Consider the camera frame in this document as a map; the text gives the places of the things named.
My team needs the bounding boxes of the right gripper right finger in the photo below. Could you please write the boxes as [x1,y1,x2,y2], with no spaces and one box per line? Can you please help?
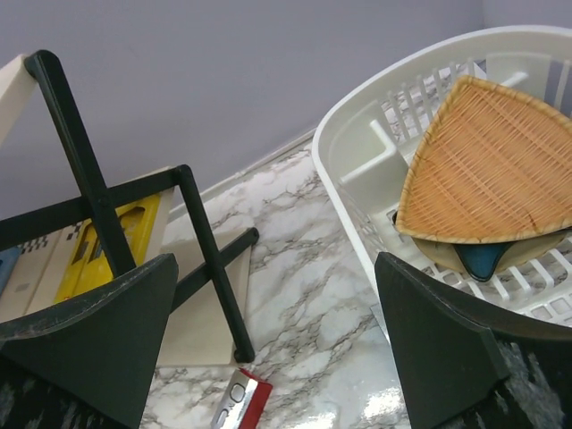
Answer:
[374,252,571,428]

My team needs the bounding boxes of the beige three-tier shelf rack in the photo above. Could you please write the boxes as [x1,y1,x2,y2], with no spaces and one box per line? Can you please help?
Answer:
[1,50,259,363]

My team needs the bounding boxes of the light blue toothpaste box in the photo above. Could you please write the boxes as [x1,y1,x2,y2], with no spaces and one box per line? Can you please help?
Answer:
[0,246,21,294]

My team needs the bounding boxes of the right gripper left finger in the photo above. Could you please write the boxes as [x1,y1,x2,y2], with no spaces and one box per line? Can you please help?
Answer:
[1,254,178,428]

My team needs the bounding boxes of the silver blue R&O box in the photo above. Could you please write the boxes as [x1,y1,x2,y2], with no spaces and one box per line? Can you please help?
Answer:
[370,304,387,336]

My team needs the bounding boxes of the white plastic dish basket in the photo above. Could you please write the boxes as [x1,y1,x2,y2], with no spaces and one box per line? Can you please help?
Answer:
[312,25,571,325]

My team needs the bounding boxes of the silver red R&O box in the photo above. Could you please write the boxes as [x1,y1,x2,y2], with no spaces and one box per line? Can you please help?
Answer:
[210,368,273,429]

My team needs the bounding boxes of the blue ceramic dish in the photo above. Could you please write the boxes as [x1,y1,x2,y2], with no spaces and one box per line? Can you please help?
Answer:
[453,241,515,282]

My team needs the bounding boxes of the yellow toothpaste box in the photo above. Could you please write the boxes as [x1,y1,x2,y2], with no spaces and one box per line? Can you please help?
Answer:
[54,192,166,304]

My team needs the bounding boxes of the woven wicker fan tray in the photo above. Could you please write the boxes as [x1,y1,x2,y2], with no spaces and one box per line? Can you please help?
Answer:
[395,76,571,244]

